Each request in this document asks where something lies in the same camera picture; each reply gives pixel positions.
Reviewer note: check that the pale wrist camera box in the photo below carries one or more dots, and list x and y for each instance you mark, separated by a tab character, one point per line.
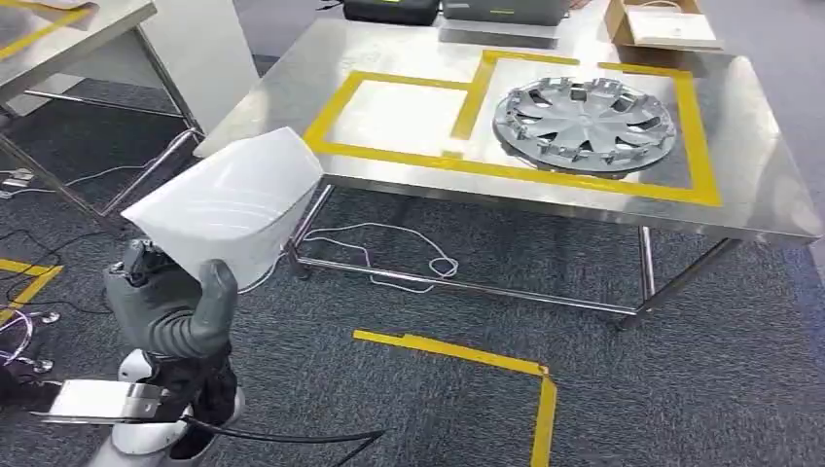
103	401

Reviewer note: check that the yellow floor tape corner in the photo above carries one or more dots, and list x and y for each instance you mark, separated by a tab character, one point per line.
451	350
29	283

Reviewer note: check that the steel riser plate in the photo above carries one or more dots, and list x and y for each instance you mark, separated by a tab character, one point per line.
496	33

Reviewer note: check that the white power strip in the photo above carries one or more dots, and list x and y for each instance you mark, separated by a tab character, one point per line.
16	179

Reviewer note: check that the black device case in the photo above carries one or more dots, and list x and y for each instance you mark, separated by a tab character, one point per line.
390	11

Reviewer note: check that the yellow tape on side table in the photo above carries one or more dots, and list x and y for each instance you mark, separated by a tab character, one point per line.
45	29

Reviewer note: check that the white upright panel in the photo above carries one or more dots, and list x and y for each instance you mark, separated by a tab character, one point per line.
200	58

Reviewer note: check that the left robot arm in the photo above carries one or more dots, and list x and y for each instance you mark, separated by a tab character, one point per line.
193	393

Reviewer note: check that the open cardboard box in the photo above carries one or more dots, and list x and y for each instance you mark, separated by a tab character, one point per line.
664	26

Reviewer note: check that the silver wheel hubcap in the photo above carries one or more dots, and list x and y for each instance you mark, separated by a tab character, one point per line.
583	125

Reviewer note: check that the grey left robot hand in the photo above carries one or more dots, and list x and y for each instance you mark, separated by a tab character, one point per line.
164	316

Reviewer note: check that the white curved plastic sheet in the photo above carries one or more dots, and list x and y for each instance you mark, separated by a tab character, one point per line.
225	206

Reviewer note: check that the small steel side table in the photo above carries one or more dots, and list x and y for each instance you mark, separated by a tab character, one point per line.
58	45

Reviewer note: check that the large steel work table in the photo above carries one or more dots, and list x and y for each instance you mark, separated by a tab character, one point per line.
399	51

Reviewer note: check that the grey device case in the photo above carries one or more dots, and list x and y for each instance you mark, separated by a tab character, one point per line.
506	11

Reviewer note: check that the chrome chair base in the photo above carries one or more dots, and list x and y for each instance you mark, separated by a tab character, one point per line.
26	335

